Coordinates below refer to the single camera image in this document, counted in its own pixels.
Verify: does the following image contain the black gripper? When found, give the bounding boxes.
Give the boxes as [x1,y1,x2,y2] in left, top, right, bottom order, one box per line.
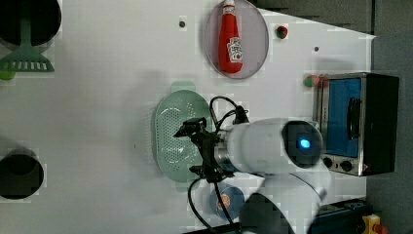
[173,118,234,183]

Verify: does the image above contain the green plastic strainer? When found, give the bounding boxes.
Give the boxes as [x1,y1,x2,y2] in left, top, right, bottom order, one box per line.
[154,81,212,192]

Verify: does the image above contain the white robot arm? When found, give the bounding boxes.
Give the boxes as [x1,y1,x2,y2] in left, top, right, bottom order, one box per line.
[174,118,332,234]

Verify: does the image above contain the orange slice toy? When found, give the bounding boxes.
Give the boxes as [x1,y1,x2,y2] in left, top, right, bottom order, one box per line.
[217,193,231,211]

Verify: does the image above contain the blue bowl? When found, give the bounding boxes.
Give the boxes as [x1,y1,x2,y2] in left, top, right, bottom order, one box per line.
[209,183,244,219]

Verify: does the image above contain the red ketchup bottle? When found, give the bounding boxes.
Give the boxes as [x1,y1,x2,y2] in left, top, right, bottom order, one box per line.
[218,0,243,74]

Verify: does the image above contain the grey round plate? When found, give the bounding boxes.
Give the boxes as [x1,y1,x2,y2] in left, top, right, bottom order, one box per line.
[203,0,269,79]

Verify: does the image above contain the pink strawberry toy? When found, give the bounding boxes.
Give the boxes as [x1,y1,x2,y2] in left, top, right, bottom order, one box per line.
[304,75,320,88]

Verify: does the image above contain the dark red strawberry toy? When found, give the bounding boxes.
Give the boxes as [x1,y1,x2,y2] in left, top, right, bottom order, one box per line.
[276,25,288,39]

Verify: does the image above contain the silver toaster oven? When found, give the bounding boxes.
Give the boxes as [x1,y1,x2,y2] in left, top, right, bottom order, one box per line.
[316,72,399,176]

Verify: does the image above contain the small black pot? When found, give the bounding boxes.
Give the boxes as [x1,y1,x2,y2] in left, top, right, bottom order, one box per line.
[0,149,44,200]

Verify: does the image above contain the green plastic spatula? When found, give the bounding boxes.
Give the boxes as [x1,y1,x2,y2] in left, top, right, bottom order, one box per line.
[1,16,55,72]

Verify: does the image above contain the yellow emergency stop box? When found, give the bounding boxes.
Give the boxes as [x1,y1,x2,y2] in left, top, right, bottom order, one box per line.
[362,214,389,234]

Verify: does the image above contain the large black pot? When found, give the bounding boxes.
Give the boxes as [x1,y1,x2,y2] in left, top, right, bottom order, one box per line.
[0,0,62,53]

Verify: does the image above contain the lime green ball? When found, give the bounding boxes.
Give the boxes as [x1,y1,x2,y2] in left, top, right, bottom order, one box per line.
[0,71,16,81]

